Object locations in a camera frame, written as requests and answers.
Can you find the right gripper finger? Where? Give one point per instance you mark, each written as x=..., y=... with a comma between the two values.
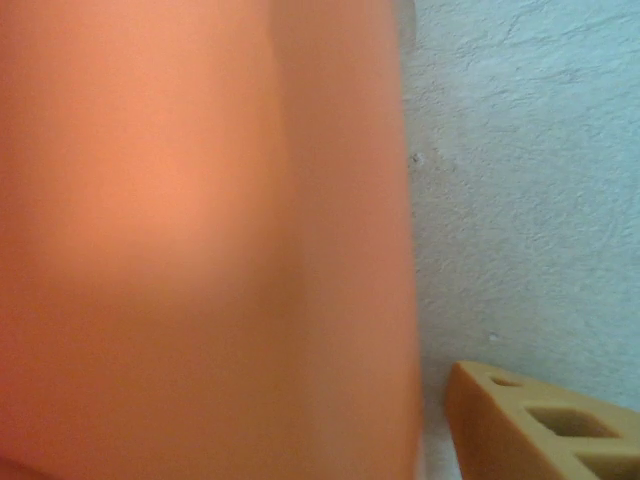
x=480, y=430

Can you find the orange wrapping paper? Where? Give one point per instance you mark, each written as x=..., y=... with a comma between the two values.
x=200, y=225

